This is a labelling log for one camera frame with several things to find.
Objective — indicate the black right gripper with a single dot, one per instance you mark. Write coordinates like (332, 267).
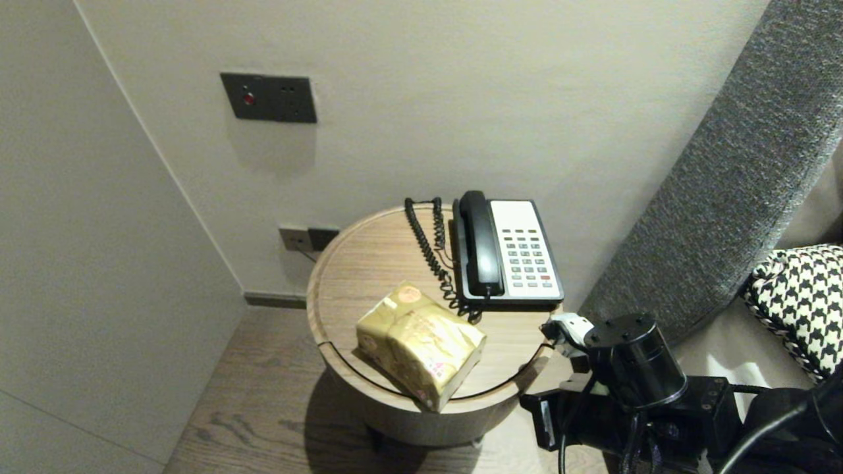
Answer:
(632, 362)

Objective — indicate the gold tissue pack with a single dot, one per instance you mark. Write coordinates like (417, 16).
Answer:
(421, 342)

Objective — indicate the curved wooden nightstand drawer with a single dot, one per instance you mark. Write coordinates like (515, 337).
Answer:
(395, 421)

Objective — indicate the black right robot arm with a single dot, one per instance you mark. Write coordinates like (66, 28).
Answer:
(777, 408)

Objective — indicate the black telephone handset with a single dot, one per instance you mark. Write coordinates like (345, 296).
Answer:
(481, 243)

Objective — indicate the black and white telephone base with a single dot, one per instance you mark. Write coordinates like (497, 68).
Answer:
(525, 224)

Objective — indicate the white bed sheet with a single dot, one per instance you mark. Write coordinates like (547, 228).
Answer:
(724, 355)

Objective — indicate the round wooden nightstand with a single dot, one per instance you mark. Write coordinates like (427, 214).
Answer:
(355, 276)

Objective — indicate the thin black phone line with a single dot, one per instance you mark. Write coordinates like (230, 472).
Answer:
(309, 256)

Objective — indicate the grey fabric headboard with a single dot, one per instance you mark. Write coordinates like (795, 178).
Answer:
(724, 197)

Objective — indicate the black white houndstooth pillow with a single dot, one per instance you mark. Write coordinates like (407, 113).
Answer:
(803, 296)

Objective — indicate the dark wall socket plate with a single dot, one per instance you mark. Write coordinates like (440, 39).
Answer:
(324, 238)

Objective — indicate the beige wall socket plate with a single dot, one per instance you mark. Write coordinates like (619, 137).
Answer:
(293, 239)

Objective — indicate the dark wall switch panel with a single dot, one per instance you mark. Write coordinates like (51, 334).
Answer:
(270, 99)

